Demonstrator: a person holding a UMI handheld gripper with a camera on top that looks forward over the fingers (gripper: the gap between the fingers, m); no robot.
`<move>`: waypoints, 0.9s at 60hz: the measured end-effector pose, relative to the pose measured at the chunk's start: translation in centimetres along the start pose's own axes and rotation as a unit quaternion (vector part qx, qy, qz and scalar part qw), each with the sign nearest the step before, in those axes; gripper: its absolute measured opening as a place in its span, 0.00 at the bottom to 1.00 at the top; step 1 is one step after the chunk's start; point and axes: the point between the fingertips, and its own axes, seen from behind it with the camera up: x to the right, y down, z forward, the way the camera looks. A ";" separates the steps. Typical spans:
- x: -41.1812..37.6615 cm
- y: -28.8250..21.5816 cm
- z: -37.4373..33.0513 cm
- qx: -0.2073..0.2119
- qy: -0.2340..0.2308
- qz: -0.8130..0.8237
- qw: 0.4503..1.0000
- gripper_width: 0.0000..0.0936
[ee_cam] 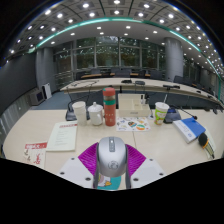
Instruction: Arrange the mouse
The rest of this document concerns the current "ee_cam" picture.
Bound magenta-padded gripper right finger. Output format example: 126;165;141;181
124;143;166;190

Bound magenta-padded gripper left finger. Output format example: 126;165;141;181
56;142;101;190

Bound silver computer mouse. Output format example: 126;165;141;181
96;136;129;179

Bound white printed paper sheet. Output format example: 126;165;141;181
45;120;79;153

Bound colourful sticker sheet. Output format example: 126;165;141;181
115;116;152;133

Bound white lidded ceramic mug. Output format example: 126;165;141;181
87;101;105;127

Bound stack of white paper cups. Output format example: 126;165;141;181
71;100;88;127

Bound black desk microphone console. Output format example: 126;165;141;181
164;104;199;125
64;79;101;122

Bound red bottle with green band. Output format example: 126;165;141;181
102;87;117;127

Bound green printed drink cup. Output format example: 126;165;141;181
153;93;171;126

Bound red and white leaflet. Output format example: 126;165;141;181
22;141;49;169

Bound beige cardboard box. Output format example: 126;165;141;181
117;93;152;118

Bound blue and white book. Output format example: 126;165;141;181
172;116;207;144

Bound long curved conference desk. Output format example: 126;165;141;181
59;77;224;109

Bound white leaning board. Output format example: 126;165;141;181
41;82;53;100

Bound white booklet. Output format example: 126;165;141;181
199;129;218;159

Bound grey box appliance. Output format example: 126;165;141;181
29;89;46;106

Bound dark office chairs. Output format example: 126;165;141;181
74;66;221;98

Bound ceiling lights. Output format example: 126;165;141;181
8;0;224;73

